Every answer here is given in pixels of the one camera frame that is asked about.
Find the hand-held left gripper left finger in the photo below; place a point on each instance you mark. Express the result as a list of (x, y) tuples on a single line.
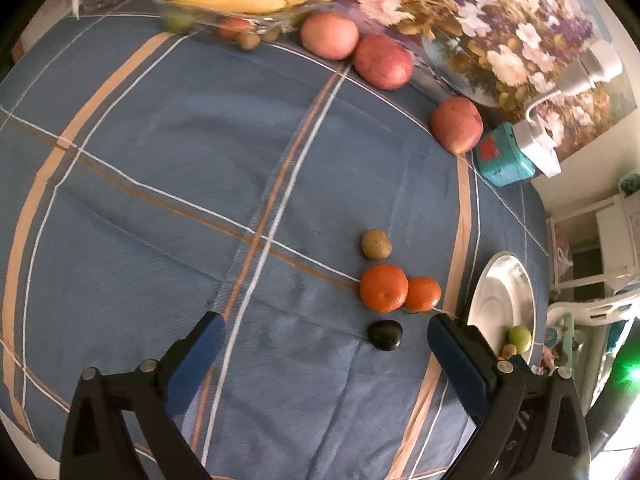
[(196, 355)]

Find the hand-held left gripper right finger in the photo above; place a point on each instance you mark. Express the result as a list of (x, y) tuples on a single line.
[(457, 355)]

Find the brown kiwi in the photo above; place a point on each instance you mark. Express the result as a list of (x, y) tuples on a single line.
[(376, 244), (509, 351)]

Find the round metal plate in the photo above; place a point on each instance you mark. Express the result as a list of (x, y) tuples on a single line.
[(492, 305)]

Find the green mango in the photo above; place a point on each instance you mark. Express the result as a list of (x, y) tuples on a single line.
[(520, 338)]

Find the dark plum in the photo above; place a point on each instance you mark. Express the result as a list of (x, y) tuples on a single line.
[(385, 335)]

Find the small orange tangerine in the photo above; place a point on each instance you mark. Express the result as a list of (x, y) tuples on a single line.
[(424, 294)]

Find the large orange tangerine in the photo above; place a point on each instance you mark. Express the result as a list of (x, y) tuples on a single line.
[(383, 287)]

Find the white shelf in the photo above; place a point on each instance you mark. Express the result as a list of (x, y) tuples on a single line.
[(600, 240)]

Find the teal tin box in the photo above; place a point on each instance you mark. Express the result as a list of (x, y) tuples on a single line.
[(502, 160)]

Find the white box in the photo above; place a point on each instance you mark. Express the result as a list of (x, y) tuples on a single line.
[(537, 150)]

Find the dark red apple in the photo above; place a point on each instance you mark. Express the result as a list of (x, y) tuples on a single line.
[(384, 62)]

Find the small kiwi in dish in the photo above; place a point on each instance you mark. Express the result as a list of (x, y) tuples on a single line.
[(271, 34), (248, 41)]

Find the white lamp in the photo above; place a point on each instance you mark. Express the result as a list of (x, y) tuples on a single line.
[(595, 67)]

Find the orange fruit in dish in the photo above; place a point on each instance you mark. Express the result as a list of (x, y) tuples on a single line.
[(235, 27)]

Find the green fruit in dish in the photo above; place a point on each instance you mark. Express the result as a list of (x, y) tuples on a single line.
[(179, 21)]

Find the floral painting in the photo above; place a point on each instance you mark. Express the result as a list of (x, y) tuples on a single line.
[(475, 20)]

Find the clear plastic fruit tray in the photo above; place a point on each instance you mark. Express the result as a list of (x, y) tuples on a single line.
[(280, 22)]

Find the pink apple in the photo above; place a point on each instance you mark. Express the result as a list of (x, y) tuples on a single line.
[(330, 35)]

